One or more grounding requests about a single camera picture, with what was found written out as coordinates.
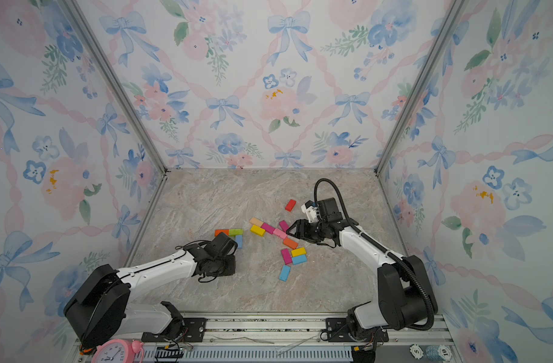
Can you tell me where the red block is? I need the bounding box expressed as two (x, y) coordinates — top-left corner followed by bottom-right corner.
(285, 199), (297, 212)

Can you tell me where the yellow block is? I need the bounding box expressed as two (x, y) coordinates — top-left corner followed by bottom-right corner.
(250, 225), (266, 237)
(291, 247), (307, 257)

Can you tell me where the orange block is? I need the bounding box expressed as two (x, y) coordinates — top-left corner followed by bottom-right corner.
(214, 229), (229, 237)
(282, 237), (298, 250)

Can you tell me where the yellow block lower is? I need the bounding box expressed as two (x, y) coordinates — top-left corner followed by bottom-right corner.
(291, 247), (307, 257)

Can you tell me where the yellow block upper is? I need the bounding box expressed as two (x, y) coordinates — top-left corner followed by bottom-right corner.
(250, 225), (266, 237)

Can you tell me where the blue block bottom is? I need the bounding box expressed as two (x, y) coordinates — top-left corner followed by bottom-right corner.
(279, 265), (291, 281)

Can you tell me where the white blue object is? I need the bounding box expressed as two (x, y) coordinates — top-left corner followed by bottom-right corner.
(409, 344), (454, 362)

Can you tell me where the tan block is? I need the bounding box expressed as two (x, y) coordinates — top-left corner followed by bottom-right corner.
(250, 217), (264, 227)

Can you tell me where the pink block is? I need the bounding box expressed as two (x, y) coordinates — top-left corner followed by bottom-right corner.
(273, 228), (287, 240)

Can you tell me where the white cable duct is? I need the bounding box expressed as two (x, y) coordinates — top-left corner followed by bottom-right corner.
(144, 346), (354, 362)

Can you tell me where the pink alarm clock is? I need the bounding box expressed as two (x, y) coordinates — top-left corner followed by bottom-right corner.
(91, 339), (145, 363)

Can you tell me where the magenta block middle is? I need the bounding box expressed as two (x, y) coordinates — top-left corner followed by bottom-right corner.
(261, 222), (275, 234)

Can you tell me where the magenta block lower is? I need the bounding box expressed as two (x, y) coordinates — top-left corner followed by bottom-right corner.
(281, 249), (293, 266)

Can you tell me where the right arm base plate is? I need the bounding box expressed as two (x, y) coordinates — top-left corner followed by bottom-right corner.
(320, 318), (389, 345)

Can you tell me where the magenta block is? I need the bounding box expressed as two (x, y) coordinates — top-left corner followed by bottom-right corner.
(281, 249), (293, 266)
(279, 220), (289, 232)
(261, 222), (275, 234)

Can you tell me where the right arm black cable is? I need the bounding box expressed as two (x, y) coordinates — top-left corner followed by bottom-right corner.
(313, 178), (436, 331)

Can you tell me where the green block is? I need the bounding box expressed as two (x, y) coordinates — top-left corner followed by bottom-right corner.
(229, 228), (243, 236)

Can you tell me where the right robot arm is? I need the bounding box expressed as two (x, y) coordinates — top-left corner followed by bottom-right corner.
(286, 198), (438, 341)

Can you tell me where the blue block right lower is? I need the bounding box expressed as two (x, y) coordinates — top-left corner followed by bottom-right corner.
(291, 254), (307, 266)

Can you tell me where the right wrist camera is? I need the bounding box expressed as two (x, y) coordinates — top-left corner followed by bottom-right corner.
(301, 201), (320, 223)

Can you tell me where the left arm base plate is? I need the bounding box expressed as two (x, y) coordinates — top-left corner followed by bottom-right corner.
(140, 318), (208, 343)

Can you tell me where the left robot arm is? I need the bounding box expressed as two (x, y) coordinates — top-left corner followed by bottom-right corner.
(63, 233), (238, 351)

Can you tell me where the magenta block upper right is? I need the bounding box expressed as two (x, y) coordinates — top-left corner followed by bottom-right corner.
(279, 220), (289, 232)

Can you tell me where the light blue block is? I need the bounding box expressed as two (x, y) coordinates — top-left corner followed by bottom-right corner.
(235, 234), (243, 249)

